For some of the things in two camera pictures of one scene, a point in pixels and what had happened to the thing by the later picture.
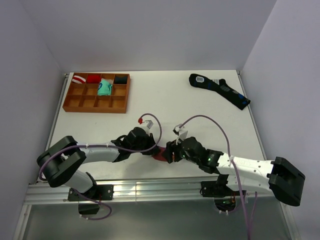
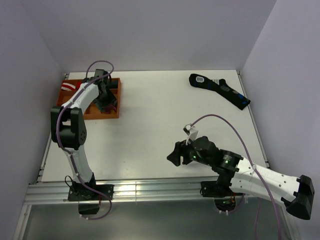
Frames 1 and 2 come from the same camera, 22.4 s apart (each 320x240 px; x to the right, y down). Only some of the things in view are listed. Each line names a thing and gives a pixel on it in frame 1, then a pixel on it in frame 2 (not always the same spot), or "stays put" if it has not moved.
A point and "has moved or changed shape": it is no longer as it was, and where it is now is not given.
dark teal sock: (120, 80) → (113, 84)
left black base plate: (99, 192) stays put
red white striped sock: (78, 79) → (67, 87)
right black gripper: (171, 147) → (180, 149)
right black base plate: (213, 189) stays put
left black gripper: (150, 141) → (111, 99)
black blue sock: (221, 87) stays put
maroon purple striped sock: (157, 153) → (108, 109)
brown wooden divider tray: (103, 92) has moved or changed shape
